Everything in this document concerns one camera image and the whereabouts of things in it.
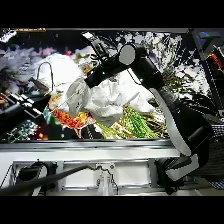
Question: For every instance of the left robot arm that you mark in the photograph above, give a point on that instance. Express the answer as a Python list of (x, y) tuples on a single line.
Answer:
[(13, 115)]

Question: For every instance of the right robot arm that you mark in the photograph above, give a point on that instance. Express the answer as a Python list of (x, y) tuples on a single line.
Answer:
[(151, 71)]

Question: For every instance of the grey clothes hanger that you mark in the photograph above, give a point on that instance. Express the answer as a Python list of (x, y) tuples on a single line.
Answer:
[(52, 78)]

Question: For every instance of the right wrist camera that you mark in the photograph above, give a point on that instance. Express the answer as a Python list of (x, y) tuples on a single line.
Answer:
[(95, 41)]

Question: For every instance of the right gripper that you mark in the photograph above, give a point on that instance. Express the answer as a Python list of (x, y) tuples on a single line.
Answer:
[(96, 76)]

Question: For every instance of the white long-sleeved shirt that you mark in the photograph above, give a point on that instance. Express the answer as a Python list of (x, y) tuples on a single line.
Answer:
[(106, 96)]

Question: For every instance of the checked shirt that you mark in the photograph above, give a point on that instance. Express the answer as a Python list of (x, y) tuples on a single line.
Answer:
[(218, 132)]

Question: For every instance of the silver frame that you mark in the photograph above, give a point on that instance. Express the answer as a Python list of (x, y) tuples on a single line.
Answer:
[(83, 150)]

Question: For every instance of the black garment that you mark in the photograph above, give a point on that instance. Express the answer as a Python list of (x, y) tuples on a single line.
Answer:
[(216, 107)]

